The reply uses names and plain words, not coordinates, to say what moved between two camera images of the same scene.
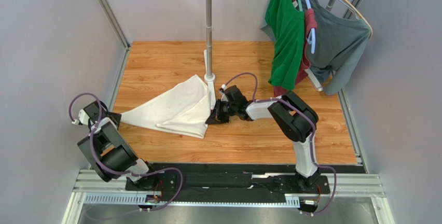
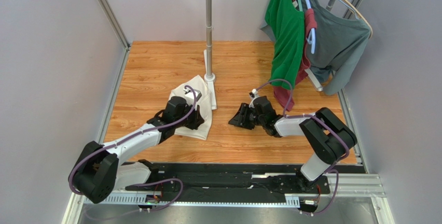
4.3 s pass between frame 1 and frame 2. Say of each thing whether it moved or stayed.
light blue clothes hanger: stayed
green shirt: stayed
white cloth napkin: moved
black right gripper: moved
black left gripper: moved
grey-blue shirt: stayed
